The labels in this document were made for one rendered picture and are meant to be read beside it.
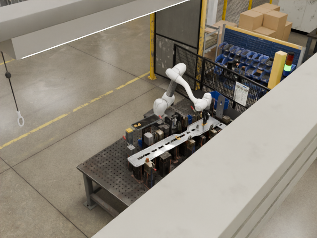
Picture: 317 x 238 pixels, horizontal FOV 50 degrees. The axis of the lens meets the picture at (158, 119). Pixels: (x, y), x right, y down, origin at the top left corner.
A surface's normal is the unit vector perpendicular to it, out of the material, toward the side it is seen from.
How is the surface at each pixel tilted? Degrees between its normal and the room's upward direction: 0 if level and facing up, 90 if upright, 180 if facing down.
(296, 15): 90
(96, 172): 0
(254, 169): 0
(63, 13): 90
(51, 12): 90
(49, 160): 0
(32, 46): 90
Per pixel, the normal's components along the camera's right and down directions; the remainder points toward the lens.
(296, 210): 0.01, -0.81
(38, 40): 0.75, 0.40
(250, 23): -0.72, 0.40
